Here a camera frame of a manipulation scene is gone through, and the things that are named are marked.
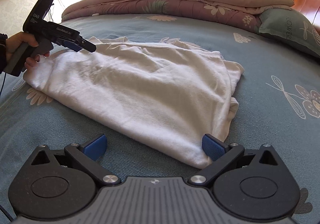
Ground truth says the wooden bed headboard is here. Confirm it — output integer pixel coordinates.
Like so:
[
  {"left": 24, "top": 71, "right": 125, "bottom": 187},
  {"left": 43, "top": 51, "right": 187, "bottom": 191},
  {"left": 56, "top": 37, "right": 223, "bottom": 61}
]
[{"left": 291, "top": 0, "right": 320, "bottom": 32}]

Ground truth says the folded pink floral quilt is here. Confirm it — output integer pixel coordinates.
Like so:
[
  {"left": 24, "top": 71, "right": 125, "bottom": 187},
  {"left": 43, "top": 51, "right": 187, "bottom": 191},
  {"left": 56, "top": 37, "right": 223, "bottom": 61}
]
[{"left": 61, "top": 0, "right": 295, "bottom": 36}]

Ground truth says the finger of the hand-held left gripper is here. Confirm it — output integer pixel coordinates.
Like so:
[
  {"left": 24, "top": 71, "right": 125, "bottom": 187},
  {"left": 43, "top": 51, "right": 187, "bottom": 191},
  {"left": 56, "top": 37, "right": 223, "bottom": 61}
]
[
  {"left": 75, "top": 35, "right": 97, "bottom": 53},
  {"left": 58, "top": 39, "right": 83, "bottom": 52}
]

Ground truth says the teal flower-print pillow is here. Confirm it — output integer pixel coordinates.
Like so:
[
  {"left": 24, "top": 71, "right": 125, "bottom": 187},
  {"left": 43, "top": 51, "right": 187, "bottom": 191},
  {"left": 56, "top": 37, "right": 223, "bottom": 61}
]
[{"left": 259, "top": 8, "right": 320, "bottom": 58}]

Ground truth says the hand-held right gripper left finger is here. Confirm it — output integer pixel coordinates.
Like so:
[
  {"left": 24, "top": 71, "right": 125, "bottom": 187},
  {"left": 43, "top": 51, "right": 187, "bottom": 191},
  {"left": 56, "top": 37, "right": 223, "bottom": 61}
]
[{"left": 29, "top": 133, "right": 125, "bottom": 186}]

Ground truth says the white long-sleeve printed shirt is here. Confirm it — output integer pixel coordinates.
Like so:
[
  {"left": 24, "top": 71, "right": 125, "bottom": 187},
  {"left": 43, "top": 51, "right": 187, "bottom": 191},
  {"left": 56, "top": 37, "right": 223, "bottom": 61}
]
[{"left": 24, "top": 36, "right": 244, "bottom": 169}]

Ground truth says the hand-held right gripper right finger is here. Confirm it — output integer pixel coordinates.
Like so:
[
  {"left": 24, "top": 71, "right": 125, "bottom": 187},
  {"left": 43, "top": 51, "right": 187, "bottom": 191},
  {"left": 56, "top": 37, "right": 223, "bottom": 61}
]
[{"left": 187, "top": 134, "right": 282, "bottom": 187}]

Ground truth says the person's left hand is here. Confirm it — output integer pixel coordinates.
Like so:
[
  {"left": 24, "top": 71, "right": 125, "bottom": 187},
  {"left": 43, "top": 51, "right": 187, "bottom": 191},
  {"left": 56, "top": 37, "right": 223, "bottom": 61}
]
[{"left": 5, "top": 32, "right": 51, "bottom": 73}]

